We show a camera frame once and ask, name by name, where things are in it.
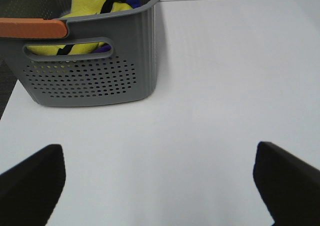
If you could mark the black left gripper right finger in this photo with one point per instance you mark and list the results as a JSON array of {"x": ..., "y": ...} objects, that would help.
[{"x": 288, "y": 186}]

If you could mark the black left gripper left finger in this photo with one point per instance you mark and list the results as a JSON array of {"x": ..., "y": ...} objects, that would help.
[{"x": 30, "y": 190}]

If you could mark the grey perforated plastic basket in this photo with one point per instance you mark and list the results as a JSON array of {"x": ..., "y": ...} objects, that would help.
[{"x": 126, "y": 73}]

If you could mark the yellow cloth in basket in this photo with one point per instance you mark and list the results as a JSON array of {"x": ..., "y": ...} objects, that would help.
[{"x": 78, "y": 8}]

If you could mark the orange basket handle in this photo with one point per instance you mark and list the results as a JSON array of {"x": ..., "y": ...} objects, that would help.
[{"x": 32, "y": 28}]

